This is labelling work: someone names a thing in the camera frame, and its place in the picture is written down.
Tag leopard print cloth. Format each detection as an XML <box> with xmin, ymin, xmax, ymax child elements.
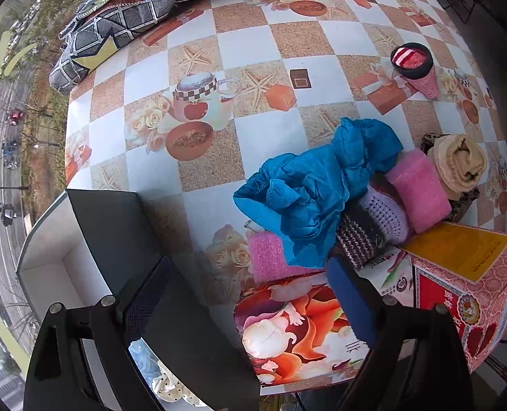
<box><xmin>420</xmin><ymin>133</ymin><xmax>481</xmax><ymax>223</ymax></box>

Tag red printed cardboard box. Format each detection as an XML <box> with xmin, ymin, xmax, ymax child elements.
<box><xmin>401</xmin><ymin>222</ymin><xmax>507</xmax><ymax>373</ymax></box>

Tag white cardboard storage box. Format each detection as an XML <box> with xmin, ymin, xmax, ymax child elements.
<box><xmin>16</xmin><ymin>188</ymin><xmax>263</xmax><ymax>411</ymax></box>

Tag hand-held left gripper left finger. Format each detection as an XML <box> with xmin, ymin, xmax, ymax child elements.
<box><xmin>22</xmin><ymin>256</ymin><xmax>177</xmax><ymax>411</ymax></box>

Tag white polka dot cloth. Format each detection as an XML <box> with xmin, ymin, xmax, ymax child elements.
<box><xmin>151</xmin><ymin>362</ymin><xmax>207</xmax><ymax>407</ymax></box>

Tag grey checked pillow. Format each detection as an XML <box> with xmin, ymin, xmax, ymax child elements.
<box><xmin>49</xmin><ymin>0</ymin><xmax>241</xmax><ymax>95</ymax></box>

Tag beige knitted cloth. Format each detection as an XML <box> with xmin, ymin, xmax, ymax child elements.
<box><xmin>427</xmin><ymin>134</ymin><xmax>487</xmax><ymax>201</ymax></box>

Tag purple striped knitted cloth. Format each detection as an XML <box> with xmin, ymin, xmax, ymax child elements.
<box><xmin>336</xmin><ymin>184</ymin><xmax>410</xmax><ymax>270</ymax></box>

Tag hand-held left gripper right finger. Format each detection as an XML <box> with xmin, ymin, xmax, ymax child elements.
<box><xmin>325</xmin><ymin>257</ymin><xmax>477</xmax><ymax>411</ymax></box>

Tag red striped pink sock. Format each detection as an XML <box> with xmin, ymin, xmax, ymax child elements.
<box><xmin>391</xmin><ymin>42</ymin><xmax>440</xmax><ymax>100</ymax></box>

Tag light blue cloth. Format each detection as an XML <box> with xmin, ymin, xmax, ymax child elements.
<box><xmin>128</xmin><ymin>338</ymin><xmax>160</xmax><ymax>377</ymax></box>

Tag pink foam sponge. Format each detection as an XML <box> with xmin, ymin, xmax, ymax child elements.
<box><xmin>386</xmin><ymin>150</ymin><xmax>453</xmax><ymax>234</ymax></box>
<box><xmin>248</xmin><ymin>232</ymin><xmax>327</xmax><ymax>284</ymax></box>

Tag checkered printed tablecloth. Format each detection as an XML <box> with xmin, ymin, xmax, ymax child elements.
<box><xmin>65</xmin><ymin>0</ymin><xmax>507</xmax><ymax>395</ymax></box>

